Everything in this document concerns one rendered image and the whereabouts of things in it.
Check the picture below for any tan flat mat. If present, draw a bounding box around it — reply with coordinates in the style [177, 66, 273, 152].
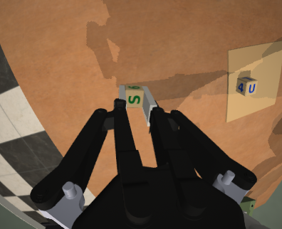
[225, 41, 282, 122]

